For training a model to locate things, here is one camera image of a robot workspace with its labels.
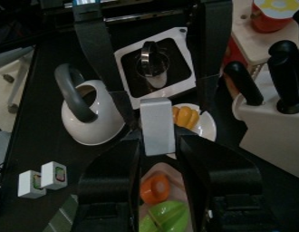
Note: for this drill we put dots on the grey striped flat piece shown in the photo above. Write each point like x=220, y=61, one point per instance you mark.
x=62, y=216

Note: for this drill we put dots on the orange and white container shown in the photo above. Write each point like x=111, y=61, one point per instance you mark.
x=272, y=15

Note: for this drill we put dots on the silver aluminium frame rail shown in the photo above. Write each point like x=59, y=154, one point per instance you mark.
x=147, y=15

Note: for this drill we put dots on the orange toy carrot slice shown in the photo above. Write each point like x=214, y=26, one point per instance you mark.
x=155, y=188

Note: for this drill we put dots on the green toy vegetable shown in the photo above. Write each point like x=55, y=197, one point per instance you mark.
x=167, y=216

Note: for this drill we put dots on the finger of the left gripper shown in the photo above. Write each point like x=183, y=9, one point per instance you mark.
x=95, y=45
x=211, y=45

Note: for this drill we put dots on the white sushi piece coloured filling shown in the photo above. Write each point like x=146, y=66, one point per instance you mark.
x=28, y=185
x=54, y=175

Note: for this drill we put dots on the silver metal lid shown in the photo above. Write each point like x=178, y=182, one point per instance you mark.
x=152, y=65

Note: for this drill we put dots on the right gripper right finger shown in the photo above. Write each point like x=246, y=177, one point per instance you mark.
x=219, y=181

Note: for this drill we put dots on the white round plate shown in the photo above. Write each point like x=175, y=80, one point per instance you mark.
x=207, y=127

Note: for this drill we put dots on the grey chair frame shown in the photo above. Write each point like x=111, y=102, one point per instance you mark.
x=16, y=75

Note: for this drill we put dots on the light wooden toy shelf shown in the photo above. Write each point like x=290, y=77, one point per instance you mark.
x=256, y=42

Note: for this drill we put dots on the white knife block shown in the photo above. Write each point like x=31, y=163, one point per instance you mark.
x=272, y=139

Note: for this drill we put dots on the yellow toy pepper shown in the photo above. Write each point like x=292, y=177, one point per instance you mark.
x=187, y=117

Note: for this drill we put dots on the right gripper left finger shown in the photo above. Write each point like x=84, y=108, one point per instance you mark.
x=111, y=181

